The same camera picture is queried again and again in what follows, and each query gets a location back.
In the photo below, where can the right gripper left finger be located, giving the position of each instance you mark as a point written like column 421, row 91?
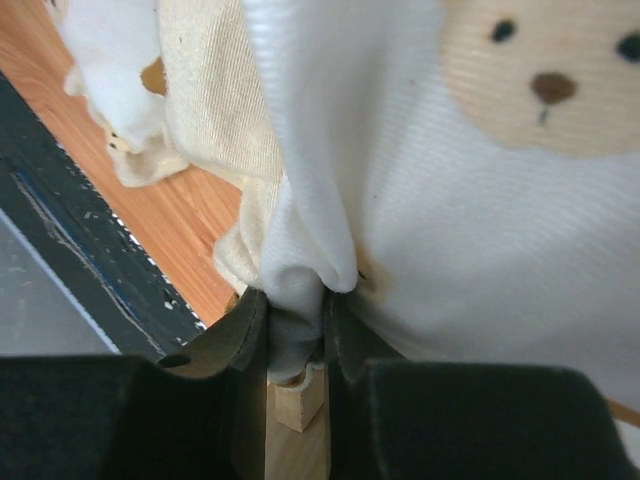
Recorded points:
column 199, row 413

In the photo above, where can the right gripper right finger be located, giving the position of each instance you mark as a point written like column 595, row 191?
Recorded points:
column 392, row 418

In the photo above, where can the wooden pet bed frame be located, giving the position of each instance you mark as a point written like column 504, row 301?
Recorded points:
column 296, row 430

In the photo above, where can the large bear print cushion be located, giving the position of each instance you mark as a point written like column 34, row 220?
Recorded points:
column 465, row 172

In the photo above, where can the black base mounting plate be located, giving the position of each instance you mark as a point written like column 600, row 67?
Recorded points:
column 98, row 260

